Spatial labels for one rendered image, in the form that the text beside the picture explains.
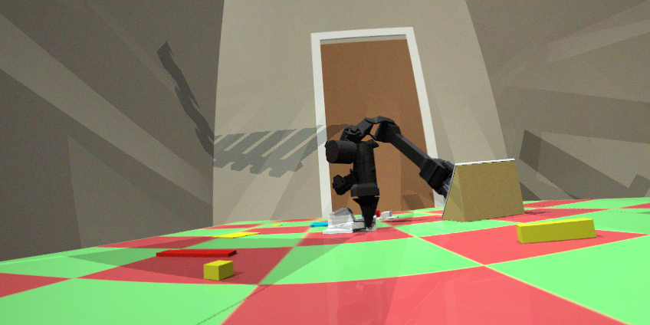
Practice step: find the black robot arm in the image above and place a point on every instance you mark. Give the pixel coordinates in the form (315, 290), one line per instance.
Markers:
(350, 149)

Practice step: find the red flat bar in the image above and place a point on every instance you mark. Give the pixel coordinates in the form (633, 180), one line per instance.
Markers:
(196, 253)

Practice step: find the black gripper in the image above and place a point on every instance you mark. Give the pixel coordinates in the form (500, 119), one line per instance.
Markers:
(366, 189)

